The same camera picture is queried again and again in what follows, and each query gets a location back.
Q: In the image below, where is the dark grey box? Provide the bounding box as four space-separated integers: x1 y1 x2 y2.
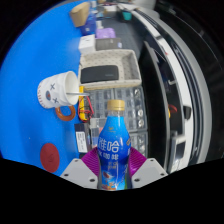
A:
95 37 124 52

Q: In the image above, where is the blue box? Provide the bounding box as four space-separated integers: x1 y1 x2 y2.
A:
79 16 98 36

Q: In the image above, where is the purple bag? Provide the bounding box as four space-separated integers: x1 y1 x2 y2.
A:
95 27 117 40

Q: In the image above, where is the yellow multimeter with red leads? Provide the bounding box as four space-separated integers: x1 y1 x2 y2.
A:
77 85 95 123

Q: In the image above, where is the small black rounded object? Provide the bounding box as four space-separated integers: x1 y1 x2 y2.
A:
182 105 193 120

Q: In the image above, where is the small grey drawer cabinet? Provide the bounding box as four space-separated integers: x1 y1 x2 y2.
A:
87 88 118 119

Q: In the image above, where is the white oscilloscope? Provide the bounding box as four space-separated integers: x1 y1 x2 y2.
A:
167 130 181 173

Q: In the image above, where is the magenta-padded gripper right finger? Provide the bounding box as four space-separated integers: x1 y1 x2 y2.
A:
127 146 168 190

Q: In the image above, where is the black box with white label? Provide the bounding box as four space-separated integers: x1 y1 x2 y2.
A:
74 122 91 155

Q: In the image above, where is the white perforated tray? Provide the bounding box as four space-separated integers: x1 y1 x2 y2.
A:
78 49 143 91

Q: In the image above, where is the blue drink bottle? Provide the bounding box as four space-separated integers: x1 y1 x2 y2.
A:
96 99 132 192

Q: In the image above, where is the white mug with orange handle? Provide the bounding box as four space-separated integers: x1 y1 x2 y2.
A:
37 70 81 122

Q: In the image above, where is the black rectangular device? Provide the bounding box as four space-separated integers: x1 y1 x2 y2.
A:
80 64 120 84

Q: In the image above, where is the black workbench shelf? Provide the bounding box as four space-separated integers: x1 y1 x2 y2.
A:
138 41 188 174

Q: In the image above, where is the small brown cardboard box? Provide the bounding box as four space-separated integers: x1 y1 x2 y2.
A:
69 1 92 28

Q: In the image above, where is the yellow meter with red cable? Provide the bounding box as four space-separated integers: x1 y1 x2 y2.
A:
166 103 178 119

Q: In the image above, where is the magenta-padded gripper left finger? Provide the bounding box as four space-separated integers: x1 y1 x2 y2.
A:
59 146 100 190

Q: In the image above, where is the small white box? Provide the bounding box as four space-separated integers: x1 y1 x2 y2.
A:
78 34 98 54

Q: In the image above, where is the spoon in mug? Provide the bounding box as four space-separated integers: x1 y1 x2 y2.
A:
65 89 91 98

